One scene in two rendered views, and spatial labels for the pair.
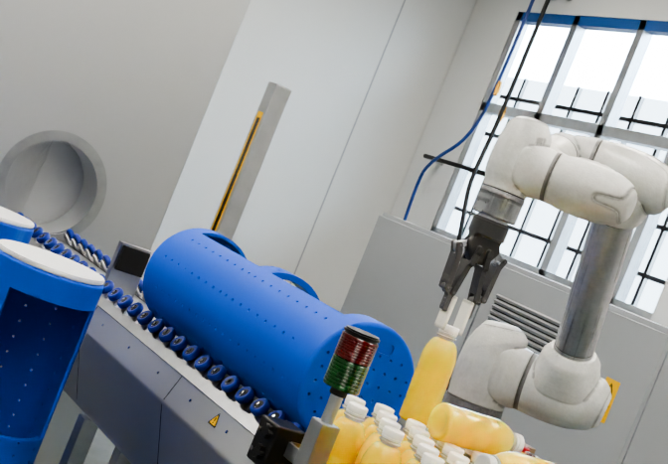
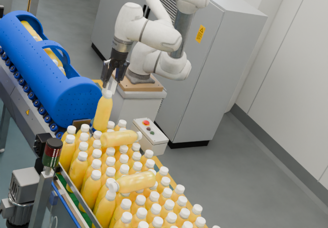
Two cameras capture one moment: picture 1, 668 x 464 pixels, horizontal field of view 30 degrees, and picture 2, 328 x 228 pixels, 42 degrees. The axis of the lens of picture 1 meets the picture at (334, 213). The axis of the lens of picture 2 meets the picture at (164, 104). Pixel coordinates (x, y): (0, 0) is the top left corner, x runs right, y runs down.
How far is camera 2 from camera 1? 1.06 m
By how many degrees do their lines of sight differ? 30
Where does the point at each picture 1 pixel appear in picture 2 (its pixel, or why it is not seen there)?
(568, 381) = (173, 67)
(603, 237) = (181, 17)
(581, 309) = not seen: hidden behind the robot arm
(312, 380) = (57, 110)
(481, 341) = (138, 50)
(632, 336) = (210, 9)
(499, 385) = (147, 67)
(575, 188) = (153, 40)
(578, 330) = not seen: hidden behind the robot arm
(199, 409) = (22, 104)
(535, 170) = (134, 32)
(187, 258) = (9, 32)
